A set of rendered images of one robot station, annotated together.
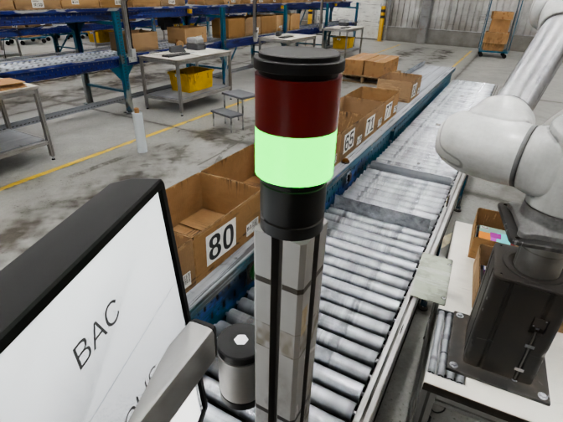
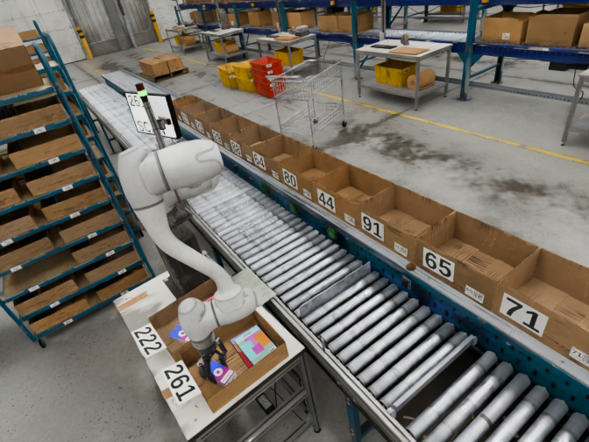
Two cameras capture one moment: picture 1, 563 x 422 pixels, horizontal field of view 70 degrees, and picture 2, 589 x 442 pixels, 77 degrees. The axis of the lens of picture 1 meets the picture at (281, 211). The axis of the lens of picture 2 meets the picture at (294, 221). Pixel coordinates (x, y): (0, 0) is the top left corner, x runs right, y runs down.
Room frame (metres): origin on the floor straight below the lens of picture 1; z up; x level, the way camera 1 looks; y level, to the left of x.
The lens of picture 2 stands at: (2.26, -1.66, 2.15)
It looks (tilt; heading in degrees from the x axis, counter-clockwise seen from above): 35 degrees down; 123
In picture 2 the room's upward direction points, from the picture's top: 10 degrees counter-clockwise
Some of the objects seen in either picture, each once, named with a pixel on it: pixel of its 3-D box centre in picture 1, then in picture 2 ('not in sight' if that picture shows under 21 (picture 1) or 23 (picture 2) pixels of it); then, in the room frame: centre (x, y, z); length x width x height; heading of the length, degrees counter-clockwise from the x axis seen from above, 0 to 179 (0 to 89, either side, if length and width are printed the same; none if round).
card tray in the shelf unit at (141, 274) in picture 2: not in sight; (118, 274); (-0.40, -0.41, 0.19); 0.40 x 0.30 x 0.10; 63
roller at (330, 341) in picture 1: (303, 330); (259, 228); (0.95, -0.08, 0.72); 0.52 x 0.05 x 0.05; 62
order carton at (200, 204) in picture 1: (198, 220); (313, 174); (1.22, 0.29, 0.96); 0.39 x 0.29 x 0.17; 152
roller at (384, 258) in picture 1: (357, 251); (304, 266); (1.41, -0.33, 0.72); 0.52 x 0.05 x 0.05; 62
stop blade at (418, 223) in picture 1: (379, 214); (337, 289); (1.67, -0.47, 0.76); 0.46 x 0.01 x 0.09; 62
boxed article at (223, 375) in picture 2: not in sight; (219, 374); (1.38, -1.09, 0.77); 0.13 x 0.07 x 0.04; 177
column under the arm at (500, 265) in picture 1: (512, 312); (182, 259); (0.86, -0.66, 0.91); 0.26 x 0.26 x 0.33; 65
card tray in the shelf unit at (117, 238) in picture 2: not in sight; (98, 238); (-0.39, -0.40, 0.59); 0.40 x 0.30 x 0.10; 60
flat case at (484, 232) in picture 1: (493, 239); (257, 345); (1.46, -0.91, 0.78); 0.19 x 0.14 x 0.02; 154
